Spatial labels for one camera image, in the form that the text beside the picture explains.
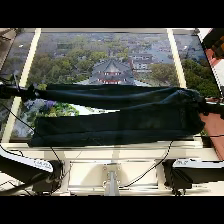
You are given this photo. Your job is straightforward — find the black cable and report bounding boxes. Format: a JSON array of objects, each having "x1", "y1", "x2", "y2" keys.
[
  {"x1": 119, "y1": 139, "x2": 175, "y2": 189},
  {"x1": 0, "y1": 101, "x2": 65, "y2": 167}
]

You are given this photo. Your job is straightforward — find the silver frame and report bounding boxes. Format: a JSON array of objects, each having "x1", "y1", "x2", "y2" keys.
[{"x1": 0, "y1": 139, "x2": 224, "y2": 197}]

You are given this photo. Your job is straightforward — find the blue jeans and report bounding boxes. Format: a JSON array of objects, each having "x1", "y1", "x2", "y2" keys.
[{"x1": 28, "y1": 83, "x2": 206, "y2": 148}]

